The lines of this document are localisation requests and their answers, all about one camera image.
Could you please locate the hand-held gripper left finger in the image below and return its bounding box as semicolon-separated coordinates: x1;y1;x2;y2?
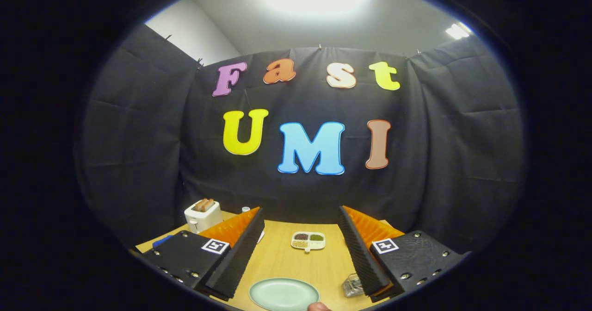
141;206;265;301

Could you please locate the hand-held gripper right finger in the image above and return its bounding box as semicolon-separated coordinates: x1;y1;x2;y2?
338;205;464;302

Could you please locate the white divided snack dish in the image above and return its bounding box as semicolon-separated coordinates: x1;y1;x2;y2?
291;231;326;253

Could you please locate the white toaster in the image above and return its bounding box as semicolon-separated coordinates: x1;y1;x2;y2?
184;201;224;234

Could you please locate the pale green round plate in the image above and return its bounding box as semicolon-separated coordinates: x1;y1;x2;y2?
249;278;321;311

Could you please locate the small ceiling light panel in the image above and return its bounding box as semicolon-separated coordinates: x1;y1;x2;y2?
445;22;471;40

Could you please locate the small metal wire basket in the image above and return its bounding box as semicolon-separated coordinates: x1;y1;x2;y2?
342;274;365;298

